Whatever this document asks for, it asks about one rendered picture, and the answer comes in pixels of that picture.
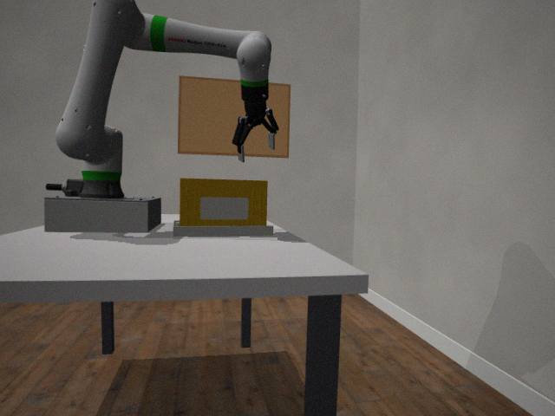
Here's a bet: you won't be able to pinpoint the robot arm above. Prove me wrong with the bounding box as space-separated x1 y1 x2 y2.
46 0 271 198

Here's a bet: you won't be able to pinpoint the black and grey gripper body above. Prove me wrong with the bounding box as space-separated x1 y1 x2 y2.
245 101 266 127

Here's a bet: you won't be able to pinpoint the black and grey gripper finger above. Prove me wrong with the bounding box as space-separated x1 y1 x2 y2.
259 107 279 150
232 116 258 162

